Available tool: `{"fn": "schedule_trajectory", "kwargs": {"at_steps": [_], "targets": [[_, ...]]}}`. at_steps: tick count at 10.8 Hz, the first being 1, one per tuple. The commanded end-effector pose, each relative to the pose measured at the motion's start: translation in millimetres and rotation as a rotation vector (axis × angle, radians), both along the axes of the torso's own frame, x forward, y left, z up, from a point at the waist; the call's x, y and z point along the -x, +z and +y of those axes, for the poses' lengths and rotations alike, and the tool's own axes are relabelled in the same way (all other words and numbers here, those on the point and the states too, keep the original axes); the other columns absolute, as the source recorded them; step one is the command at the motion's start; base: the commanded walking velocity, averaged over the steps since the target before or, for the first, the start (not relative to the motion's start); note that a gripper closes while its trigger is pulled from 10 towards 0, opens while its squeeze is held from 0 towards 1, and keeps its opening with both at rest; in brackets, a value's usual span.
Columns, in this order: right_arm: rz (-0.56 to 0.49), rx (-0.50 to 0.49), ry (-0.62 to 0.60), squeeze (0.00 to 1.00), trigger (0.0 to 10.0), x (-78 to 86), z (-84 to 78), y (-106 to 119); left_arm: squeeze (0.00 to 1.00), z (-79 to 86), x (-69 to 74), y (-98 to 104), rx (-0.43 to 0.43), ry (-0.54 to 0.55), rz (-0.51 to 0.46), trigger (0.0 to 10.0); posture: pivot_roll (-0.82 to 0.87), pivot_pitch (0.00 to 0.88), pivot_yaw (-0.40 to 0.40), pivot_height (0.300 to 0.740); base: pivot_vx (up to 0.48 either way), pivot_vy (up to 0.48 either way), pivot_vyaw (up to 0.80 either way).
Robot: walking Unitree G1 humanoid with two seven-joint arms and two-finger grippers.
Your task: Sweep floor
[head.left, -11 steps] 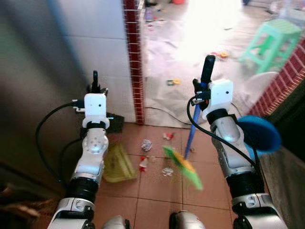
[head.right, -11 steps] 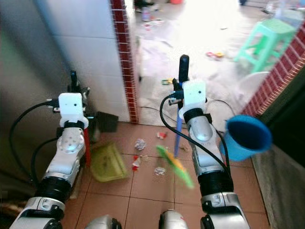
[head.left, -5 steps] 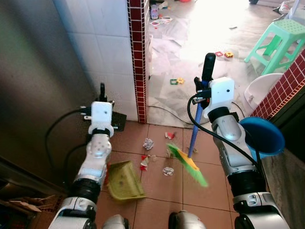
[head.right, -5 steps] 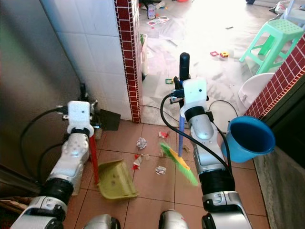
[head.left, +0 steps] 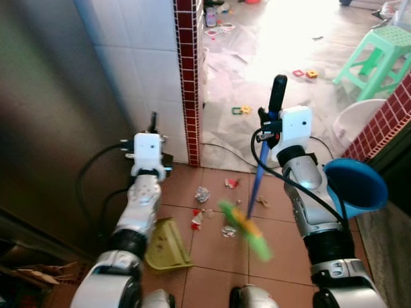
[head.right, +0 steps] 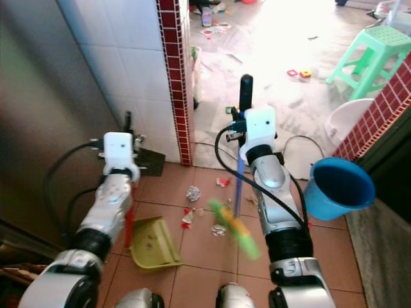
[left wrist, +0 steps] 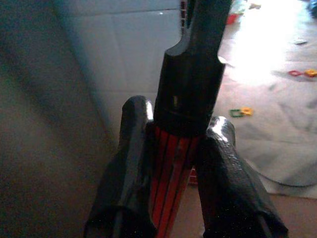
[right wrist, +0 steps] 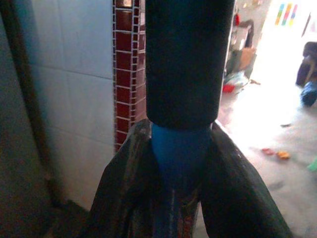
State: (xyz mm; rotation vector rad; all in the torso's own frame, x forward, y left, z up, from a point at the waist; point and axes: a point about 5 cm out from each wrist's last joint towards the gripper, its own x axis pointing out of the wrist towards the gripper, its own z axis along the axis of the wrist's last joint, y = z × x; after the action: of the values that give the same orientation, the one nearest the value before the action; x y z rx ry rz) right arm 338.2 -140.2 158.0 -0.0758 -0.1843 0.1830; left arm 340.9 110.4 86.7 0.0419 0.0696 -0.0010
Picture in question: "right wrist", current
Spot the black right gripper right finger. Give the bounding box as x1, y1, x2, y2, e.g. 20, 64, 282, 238
199, 121, 294, 238

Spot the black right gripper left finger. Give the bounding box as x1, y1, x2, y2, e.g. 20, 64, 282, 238
83, 118, 165, 238

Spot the blue broom handle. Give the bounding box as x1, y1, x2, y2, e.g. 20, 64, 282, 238
145, 0, 235, 238

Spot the pale plastic bag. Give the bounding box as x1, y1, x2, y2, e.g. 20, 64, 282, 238
223, 71, 249, 88

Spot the blue bag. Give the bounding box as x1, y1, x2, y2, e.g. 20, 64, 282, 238
300, 81, 317, 107

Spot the cardboard box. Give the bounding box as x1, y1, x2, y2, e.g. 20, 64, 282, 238
237, 47, 257, 72

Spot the dark purple seated figure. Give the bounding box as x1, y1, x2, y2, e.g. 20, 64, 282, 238
295, 41, 317, 88

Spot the colourful wall chart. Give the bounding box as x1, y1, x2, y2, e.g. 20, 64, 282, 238
274, 2, 298, 27

